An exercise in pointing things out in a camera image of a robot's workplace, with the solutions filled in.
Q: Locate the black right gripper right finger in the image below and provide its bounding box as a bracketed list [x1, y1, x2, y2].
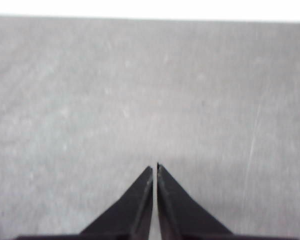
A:
[156, 163, 234, 237]

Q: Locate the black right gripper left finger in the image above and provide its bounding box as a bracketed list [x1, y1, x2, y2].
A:
[80, 166, 153, 237]

